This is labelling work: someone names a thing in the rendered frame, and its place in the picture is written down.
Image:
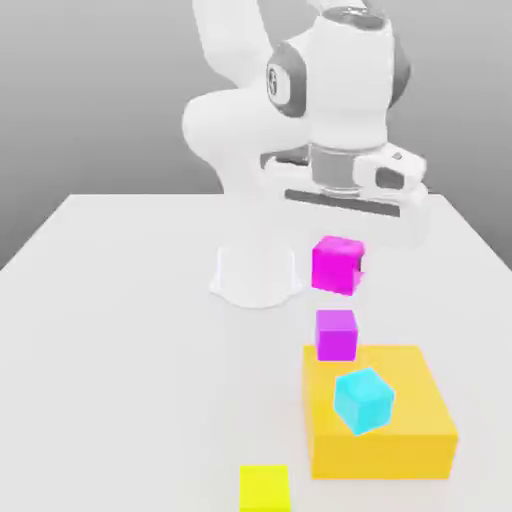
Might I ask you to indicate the small magenta cube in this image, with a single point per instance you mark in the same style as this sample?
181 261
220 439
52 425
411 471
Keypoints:
334 268

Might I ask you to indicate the large orange box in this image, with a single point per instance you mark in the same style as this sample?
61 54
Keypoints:
408 452

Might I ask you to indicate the small purple cube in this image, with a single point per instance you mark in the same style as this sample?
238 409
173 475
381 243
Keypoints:
336 338

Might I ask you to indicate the small cyan cube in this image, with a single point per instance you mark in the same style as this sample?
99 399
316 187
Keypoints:
362 402

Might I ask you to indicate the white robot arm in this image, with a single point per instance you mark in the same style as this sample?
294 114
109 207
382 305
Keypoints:
344 100

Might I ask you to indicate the small yellow cube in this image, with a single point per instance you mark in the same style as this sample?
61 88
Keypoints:
264 490

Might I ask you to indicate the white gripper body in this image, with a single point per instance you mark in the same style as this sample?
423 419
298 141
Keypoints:
344 203

